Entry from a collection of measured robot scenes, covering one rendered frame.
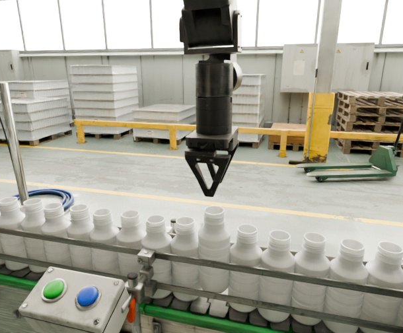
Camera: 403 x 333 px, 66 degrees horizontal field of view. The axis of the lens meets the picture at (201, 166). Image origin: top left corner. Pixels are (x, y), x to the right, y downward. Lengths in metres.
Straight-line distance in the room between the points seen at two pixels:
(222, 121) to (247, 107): 5.40
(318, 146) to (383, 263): 4.54
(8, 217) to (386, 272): 0.74
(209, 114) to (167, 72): 7.58
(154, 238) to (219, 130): 0.25
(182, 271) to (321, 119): 4.53
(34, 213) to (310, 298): 0.58
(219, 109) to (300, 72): 6.74
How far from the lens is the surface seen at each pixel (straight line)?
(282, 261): 0.57
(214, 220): 0.55
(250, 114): 5.86
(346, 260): 0.57
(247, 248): 0.57
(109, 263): 0.68
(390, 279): 0.60
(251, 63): 7.54
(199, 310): 0.65
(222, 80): 0.46
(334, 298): 0.61
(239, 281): 0.60
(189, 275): 0.62
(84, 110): 7.14
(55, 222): 0.72
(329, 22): 5.16
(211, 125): 0.46
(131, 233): 0.63
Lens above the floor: 1.44
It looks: 18 degrees down
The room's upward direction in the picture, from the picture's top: straight up
